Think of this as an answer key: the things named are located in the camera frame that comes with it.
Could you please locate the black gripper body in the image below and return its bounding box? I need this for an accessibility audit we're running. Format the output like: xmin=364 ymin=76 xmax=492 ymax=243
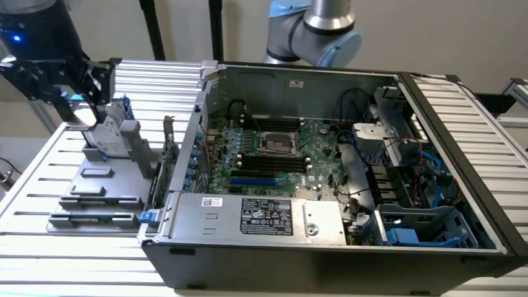
xmin=0 ymin=1 xmax=92 ymax=67

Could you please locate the silver CPU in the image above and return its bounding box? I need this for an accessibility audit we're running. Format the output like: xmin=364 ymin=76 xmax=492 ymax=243
xmin=82 ymin=168 xmax=114 ymax=179

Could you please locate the black long expansion slot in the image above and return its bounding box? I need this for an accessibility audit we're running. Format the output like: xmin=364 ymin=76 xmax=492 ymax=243
xmin=230 ymin=170 xmax=276 ymax=179

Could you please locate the CPU socket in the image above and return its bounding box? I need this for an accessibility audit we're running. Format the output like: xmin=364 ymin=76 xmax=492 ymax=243
xmin=256 ymin=131 xmax=302 ymax=155

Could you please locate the blue expansion slot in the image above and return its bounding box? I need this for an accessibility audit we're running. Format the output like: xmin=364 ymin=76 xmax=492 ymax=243
xmin=230 ymin=178 xmax=279 ymax=189

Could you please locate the silver disk with blue carrier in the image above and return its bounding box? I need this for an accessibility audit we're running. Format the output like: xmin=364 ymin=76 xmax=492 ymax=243
xmin=70 ymin=92 xmax=134 ymax=157

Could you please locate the black pole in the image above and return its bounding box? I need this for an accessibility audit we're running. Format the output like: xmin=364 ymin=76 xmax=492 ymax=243
xmin=139 ymin=0 xmax=167 ymax=61
xmin=207 ymin=0 xmax=224 ymax=61

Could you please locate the green graphics card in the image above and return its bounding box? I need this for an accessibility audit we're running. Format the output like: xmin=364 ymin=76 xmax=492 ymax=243
xmin=148 ymin=115 xmax=182 ymax=209

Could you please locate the grey parts rack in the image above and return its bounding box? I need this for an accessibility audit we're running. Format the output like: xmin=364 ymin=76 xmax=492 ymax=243
xmin=47 ymin=119 xmax=164 ymax=233

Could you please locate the silver power supply unit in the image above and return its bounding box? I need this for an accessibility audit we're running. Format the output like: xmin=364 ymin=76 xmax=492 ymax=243
xmin=167 ymin=193 xmax=347 ymax=247

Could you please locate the green motherboard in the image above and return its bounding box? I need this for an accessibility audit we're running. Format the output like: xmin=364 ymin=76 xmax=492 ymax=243
xmin=200 ymin=116 xmax=372 ymax=211

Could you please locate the grey plastic air shroud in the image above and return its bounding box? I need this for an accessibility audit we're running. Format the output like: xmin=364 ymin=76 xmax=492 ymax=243
xmin=336 ymin=143 xmax=371 ymax=199

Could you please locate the silver metal disk bay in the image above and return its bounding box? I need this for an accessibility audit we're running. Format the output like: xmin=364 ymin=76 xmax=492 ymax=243
xmin=352 ymin=85 xmax=430 ymax=166

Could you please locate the black open PC case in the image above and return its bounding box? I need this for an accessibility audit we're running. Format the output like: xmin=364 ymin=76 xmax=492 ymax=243
xmin=138 ymin=60 xmax=528 ymax=290

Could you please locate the grey blue disk bay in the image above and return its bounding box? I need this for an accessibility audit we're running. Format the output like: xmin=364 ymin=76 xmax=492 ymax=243
xmin=372 ymin=203 xmax=471 ymax=248

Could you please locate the black box beside table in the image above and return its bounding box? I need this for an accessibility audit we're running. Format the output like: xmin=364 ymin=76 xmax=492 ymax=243
xmin=474 ymin=92 xmax=514 ymax=114

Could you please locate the thin black cable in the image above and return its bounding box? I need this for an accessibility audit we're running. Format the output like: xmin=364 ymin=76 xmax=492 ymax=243
xmin=0 ymin=157 xmax=23 ymax=187

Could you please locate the short black wire loop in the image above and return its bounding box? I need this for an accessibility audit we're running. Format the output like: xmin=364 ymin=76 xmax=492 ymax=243
xmin=228 ymin=98 xmax=246 ymax=118

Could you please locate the tall black wire loop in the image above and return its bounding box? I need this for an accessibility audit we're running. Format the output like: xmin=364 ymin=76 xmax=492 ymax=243
xmin=339 ymin=88 xmax=371 ymax=122

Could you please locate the red wire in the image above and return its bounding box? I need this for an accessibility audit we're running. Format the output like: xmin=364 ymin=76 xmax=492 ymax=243
xmin=382 ymin=138 xmax=427 ymax=166

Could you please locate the blue wire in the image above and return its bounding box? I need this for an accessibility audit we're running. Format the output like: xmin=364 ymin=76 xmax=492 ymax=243
xmin=415 ymin=147 xmax=456 ymax=213

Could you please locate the aluminium profile frame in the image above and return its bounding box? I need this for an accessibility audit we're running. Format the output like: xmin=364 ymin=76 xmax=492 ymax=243
xmin=496 ymin=77 xmax=528 ymax=127

